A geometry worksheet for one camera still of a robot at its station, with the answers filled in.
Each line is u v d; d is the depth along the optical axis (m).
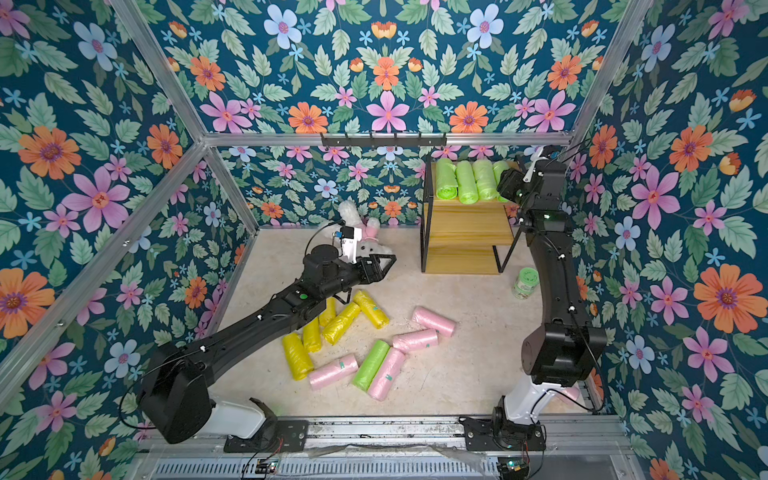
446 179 0.80
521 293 0.98
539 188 0.57
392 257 0.73
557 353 0.45
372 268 0.68
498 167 0.84
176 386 0.41
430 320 0.91
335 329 0.88
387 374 0.80
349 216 1.11
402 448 0.72
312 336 0.87
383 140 0.91
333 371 0.81
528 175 0.66
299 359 0.82
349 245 0.70
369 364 0.82
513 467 0.71
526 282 0.93
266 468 0.72
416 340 0.86
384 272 0.70
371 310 0.93
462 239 0.95
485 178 0.80
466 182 0.79
